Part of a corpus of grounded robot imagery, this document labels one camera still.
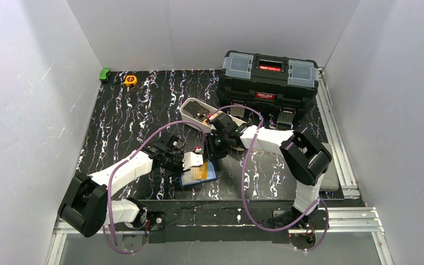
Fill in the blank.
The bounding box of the blue leather card holder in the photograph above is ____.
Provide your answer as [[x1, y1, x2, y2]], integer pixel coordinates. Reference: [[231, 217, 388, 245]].
[[179, 162, 218, 187]]

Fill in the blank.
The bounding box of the yellow tape measure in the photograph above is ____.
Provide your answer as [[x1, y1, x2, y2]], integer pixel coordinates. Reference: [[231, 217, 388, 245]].
[[124, 75, 137, 87]]

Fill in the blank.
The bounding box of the green small object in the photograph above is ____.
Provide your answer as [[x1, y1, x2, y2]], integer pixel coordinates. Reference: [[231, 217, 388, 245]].
[[99, 68, 111, 82]]

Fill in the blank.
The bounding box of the black marbled table mat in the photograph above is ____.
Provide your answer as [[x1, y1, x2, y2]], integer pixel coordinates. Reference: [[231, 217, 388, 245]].
[[67, 69, 345, 202]]

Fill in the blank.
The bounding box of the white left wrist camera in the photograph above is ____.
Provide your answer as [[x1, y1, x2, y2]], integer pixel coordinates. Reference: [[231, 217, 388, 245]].
[[182, 152, 204, 171]]

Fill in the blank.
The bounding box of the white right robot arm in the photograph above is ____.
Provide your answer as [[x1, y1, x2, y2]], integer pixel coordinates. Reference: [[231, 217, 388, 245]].
[[204, 113, 332, 222]]

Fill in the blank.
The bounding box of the aluminium frame rail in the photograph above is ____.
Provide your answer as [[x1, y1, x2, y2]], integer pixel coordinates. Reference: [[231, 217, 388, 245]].
[[47, 84, 385, 264]]

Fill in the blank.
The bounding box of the grey pad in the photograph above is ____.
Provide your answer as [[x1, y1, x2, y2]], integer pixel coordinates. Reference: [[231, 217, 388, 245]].
[[320, 143, 340, 192]]

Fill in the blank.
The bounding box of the black plastic toolbox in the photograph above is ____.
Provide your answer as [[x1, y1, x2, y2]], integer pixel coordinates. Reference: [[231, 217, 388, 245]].
[[216, 50, 319, 125]]

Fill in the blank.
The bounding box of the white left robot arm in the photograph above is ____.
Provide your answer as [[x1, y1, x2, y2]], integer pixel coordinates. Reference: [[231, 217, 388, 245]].
[[57, 132, 184, 237]]

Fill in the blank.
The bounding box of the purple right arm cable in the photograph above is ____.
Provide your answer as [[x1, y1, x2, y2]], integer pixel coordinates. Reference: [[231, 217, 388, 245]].
[[206, 105, 331, 252]]

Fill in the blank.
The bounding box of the black card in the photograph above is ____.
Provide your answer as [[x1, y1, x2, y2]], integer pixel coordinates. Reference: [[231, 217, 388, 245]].
[[188, 102, 210, 120]]

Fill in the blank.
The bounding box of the white oblong plastic tray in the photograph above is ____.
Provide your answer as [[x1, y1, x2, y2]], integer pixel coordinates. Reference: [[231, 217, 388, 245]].
[[179, 98, 228, 135]]

